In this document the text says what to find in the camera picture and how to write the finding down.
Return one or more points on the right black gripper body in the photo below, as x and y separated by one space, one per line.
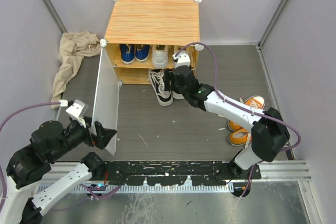
176 85

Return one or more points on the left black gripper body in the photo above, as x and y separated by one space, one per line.
77 132

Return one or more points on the frosted white cabinet door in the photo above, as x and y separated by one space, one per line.
106 98

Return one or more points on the white leather sneaker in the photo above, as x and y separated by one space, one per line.
190 51
160 56

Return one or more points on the blue canvas sneaker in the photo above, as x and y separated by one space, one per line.
142 52
127 53

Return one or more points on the orange canvas sneaker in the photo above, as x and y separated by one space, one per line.
238 136
257 102

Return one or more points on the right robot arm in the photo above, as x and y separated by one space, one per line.
268 132

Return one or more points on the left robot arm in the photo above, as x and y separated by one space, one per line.
48 144

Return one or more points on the wood-grain shoe cabinet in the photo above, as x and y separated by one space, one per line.
150 22

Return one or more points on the beige crumpled cloth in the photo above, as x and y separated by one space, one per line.
73 48

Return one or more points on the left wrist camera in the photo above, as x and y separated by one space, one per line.
76 111

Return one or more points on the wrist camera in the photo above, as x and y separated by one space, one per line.
181 59
76 111

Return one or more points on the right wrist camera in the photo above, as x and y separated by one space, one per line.
181 59

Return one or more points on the black mounting base rail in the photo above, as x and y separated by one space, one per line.
207 173

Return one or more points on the aluminium frame post right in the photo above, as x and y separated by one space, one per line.
279 10

